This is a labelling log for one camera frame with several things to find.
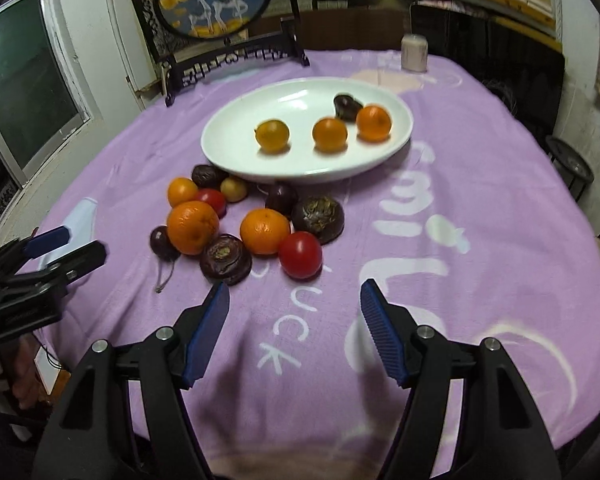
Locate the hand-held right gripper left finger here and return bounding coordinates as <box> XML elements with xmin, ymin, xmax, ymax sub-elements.
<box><xmin>32</xmin><ymin>281</ymin><xmax>231</xmax><ymax>480</ymax></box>

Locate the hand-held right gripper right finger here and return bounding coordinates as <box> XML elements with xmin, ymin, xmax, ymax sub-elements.
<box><xmin>359</xmin><ymin>279</ymin><xmax>564</xmax><ymax>480</ymax></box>

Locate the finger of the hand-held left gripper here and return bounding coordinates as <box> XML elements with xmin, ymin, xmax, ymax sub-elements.
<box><xmin>0</xmin><ymin>226</ymin><xmax>71</xmax><ymax>286</ymax></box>
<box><xmin>9</xmin><ymin>240</ymin><xmax>109</xmax><ymax>292</ymax></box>

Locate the dark plum with stem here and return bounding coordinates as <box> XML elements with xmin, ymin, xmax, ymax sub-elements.
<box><xmin>149</xmin><ymin>225</ymin><xmax>182</xmax><ymax>293</ymax></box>

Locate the large orange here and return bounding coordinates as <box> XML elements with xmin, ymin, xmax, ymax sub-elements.
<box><xmin>166</xmin><ymin>200</ymin><xmax>221</xmax><ymax>256</ymax></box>

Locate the medium orange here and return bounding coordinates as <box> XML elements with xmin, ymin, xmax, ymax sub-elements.
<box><xmin>239</xmin><ymin>207</ymin><xmax>292</xmax><ymax>256</ymax></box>

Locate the small orange tangerine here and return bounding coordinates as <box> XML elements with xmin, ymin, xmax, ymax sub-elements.
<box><xmin>167</xmin><ymin>177</ymin><xmax>200</xmax><ymax>208</ymax></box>
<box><xmin>356</xmin><ymin>104</ymin><xmax>393</xmax><ymax>142</ymax></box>
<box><xmin>312</xmin><ymin>117</ymin><xmax>349</xmax><ymax>153</ymax></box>

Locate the large dark mangosteen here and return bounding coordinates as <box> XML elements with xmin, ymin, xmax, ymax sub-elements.
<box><xmin>291</xmin><ymin>195</ymin><xmax>346</xmax><ymax>247</ymax></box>

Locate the small red tomato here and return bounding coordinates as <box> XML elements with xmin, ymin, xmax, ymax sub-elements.
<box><xmin>195</xmin><ymin>188</ymin><xmax>229</xmax><ymax>219</ymax></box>

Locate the small yellow plum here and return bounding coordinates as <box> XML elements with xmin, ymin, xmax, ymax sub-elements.
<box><xmin>220</xmin><ymin>176</ymin><xmax>250</xmax><ymax>205</ymax></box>

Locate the dark purple passion fruit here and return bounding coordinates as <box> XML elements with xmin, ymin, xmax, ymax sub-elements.
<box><xmin>191</xmin><ymin>164</ymin><xmax>229</xmax><ymax>191</ymax></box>
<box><xmin>333</xmin><ymin>93</ymin><xmax>365</xmax><ymax>123</ymax></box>

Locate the dark purple plum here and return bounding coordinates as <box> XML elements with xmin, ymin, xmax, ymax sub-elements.
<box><xmin>264</xmin><ymin>182</ymin><xmax>300</xmax><ymax>218</ymax></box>

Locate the white oval plate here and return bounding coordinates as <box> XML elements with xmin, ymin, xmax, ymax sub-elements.
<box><xmin>201</xmin><ymin>77</ymin><xmax>414</xmax><ymax>184</ymax></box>

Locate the person's left hand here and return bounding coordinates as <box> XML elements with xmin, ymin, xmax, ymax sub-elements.
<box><xmin>0</xmin><ymin>336</ymin><xmax>48</xmax><ymax>412</ymax></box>

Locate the purple printed blanket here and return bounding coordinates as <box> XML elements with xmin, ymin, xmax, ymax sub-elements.
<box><xmin>17</xmin><ymin>48</ymin><xmax>600</xmax><ymax>476</ymax></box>

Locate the window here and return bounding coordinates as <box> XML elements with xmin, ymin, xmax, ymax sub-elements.
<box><xmin>0</xmin><ymin>0</ymin><xmax>93</xmax><ymax>188</ymax></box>

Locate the small yellow-orange tangerine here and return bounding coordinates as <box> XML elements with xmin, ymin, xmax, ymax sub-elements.
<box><xmin>254</xmin><ymin>118</ymin><xmax>291</xmax><ymax>154</ymax></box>

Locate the black round stool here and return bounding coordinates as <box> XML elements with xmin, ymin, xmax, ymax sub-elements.
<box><xmin>545</xmin><ymin>135</ymin><xmax>596</xmax><ymax>206</ymax></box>

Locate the white jar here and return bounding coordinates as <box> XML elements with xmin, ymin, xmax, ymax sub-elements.
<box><xmin>400</xmin><ymin>33</ymin><xmax>429</xmax><ymax>73</ymax></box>

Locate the round painted table screen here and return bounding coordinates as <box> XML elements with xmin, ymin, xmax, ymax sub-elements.
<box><xmin>125</xmin><ymin>0</ymin><xmax>312</xmax><ymax>108</ymax></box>

